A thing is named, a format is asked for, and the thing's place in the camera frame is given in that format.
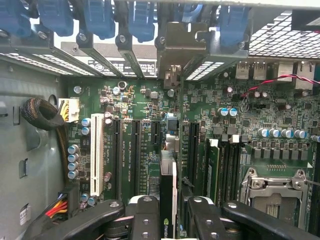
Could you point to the short black expansion slot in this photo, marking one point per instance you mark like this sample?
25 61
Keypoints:
155 132

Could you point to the black RAM slot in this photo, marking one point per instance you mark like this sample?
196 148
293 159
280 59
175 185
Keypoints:
223 172
230 172
237 172

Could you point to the metal CPU socket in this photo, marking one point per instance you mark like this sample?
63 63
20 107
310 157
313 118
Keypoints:
275 195

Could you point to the white PCI slot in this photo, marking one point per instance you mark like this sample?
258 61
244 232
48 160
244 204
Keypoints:
97 155

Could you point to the blue slot retention clip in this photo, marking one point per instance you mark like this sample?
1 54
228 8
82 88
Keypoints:
100 18
143 22
12 17
56 17
233 25

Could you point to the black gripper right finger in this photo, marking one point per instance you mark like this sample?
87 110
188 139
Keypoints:
205 220

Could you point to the black open PC case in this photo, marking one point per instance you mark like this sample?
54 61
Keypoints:
30 155

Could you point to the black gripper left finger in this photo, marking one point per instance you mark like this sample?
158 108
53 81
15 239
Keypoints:
146 220

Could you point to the white power connector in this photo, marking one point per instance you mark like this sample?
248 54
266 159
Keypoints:
71 110

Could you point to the green motherboard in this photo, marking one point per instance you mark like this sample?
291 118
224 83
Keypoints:
275 115

